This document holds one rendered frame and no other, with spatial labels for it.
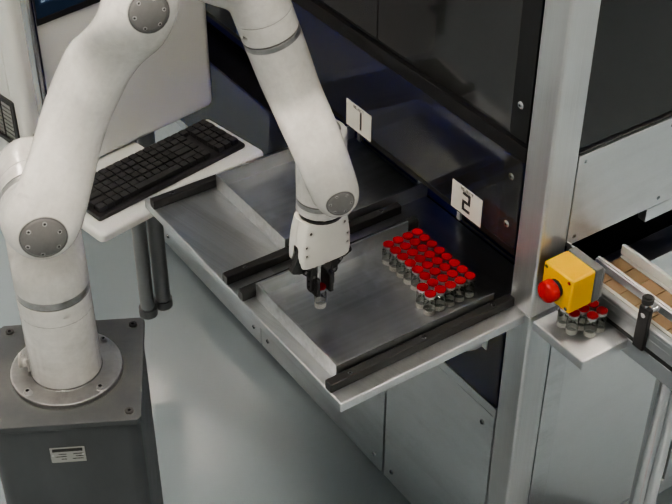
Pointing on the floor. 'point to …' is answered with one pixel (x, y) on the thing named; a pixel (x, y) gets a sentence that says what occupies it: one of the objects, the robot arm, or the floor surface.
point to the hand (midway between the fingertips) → (320, 281)
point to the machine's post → (541, 234)
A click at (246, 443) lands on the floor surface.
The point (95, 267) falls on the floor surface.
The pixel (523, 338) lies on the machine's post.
